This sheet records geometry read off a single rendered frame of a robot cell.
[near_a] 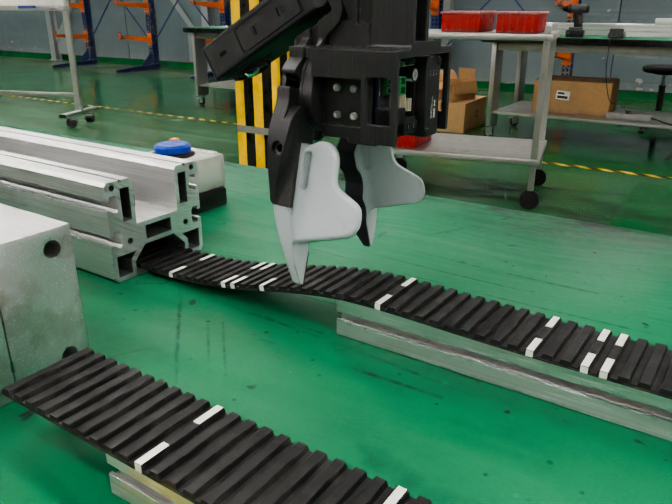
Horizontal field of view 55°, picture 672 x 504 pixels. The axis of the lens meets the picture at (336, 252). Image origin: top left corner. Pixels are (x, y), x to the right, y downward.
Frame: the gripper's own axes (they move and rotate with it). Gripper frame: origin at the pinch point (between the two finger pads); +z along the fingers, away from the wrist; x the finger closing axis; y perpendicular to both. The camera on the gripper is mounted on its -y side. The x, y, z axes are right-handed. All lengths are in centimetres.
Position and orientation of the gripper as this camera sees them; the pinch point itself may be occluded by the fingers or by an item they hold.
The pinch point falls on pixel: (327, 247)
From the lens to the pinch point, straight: 45.7
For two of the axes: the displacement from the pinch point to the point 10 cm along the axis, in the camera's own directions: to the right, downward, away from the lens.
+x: 5.6, -3.0, 7.7
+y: 8.3, 2.0, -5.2
